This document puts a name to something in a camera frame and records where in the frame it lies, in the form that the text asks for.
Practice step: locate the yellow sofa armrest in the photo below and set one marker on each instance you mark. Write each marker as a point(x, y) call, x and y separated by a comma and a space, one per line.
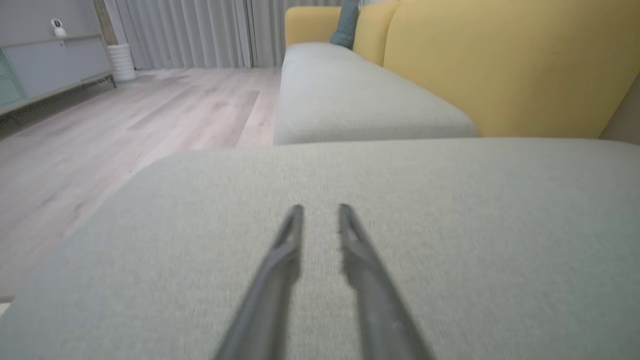
point(310, 25)

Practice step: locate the teal throw pillow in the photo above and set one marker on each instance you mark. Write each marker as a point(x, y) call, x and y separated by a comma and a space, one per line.
point(346, 25)

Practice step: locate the grey mint low cabinet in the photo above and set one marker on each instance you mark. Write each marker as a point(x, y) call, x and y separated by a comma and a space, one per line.
point(55, 65)

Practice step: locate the small white security camera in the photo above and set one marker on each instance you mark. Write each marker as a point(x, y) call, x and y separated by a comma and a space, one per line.
point(58, 27)

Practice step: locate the yellow sofa back cushion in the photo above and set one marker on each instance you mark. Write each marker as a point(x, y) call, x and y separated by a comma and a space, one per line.
point(372, 30)
point(510, 65)

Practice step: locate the grey pleated curtain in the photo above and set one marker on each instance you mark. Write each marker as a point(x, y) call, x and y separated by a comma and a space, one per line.
point(200, 30)

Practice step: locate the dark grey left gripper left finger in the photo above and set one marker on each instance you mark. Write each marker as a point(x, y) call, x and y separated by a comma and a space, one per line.
point(270, 295)

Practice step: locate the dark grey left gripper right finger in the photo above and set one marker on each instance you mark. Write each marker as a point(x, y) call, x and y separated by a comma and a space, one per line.
point(375, 295)

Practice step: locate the white ribbed round basket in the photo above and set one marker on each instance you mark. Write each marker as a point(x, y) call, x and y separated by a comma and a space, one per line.
point(121, 62)

